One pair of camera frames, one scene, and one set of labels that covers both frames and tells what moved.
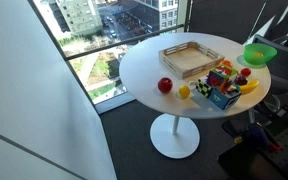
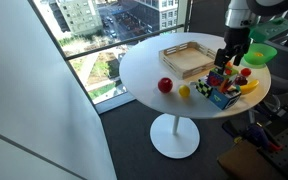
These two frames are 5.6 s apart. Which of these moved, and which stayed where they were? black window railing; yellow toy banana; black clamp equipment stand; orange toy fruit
Moved: black clamp equipment stand
Stayed: black window railing; orange toy fruit; yellow toy banana
